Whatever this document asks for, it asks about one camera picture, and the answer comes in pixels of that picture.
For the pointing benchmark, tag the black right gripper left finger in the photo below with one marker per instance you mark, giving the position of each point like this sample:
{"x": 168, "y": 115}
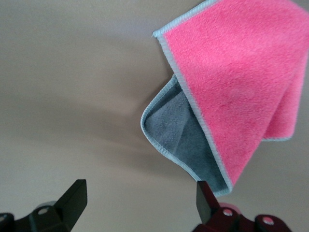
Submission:
{"x": 60, "y": 215}

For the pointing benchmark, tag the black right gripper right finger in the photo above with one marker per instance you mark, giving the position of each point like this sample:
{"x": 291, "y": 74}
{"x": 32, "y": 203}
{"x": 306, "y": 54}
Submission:
{"x": 217, "y": 217}

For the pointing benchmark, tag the pink and grey towel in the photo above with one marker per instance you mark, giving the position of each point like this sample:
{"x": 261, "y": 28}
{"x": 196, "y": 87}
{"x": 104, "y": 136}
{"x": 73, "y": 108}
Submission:
{"x": 229, "y": 72}

